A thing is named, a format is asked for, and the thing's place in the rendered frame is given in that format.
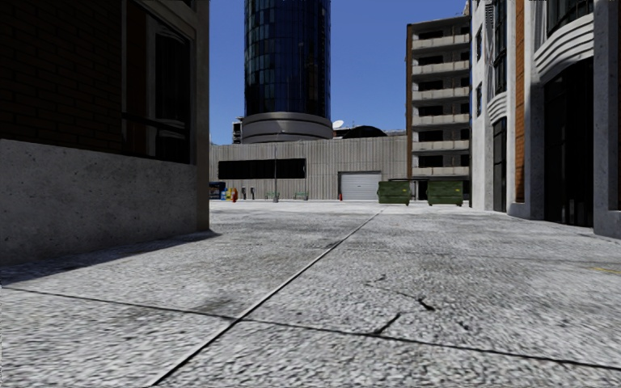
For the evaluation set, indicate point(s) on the grey corrugated building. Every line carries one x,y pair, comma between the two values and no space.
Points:
320,160

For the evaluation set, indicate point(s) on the blue booth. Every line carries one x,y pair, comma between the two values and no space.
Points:
216,189

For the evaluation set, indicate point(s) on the green bench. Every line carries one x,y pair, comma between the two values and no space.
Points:
272,195
301,195

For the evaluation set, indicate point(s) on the glass tower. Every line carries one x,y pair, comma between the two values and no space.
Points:
287,63

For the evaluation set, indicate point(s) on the pale concrete balcony building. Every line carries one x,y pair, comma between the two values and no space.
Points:
439,97

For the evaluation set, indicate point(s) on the green dumpster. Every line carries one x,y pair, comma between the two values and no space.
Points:
393,192
445,192

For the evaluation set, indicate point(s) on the grey street lamp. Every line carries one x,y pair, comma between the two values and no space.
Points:
275,174

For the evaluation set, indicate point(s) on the white stone building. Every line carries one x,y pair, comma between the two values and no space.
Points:
543,121

